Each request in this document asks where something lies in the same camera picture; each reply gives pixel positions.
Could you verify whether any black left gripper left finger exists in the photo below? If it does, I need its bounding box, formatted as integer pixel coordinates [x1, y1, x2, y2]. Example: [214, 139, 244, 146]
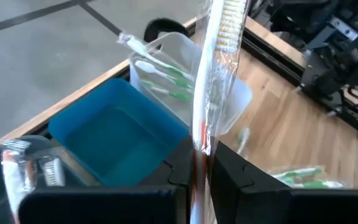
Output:
[19, 136, 195, 224]

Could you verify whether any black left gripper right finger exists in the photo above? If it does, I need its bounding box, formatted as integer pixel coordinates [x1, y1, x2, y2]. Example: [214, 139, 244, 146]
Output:
[211, 141, 358, 224]

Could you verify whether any orange toothbrush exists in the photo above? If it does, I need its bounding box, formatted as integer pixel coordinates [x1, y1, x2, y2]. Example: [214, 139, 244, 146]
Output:
[0, 139, 39, 220]
[188, 0, 250, 224]
[37, 154, 67, 188]

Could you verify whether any blue plastic bin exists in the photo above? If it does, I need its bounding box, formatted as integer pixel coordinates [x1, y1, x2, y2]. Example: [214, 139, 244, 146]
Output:
[47, 77, 191, 188]

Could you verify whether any black round caster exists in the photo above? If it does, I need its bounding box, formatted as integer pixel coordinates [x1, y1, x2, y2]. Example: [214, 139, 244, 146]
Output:
[143, 17, 191, 44]

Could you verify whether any black aluminium frame rail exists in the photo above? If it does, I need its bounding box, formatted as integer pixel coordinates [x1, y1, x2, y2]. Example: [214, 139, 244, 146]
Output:
[240, 23, 358, 146]

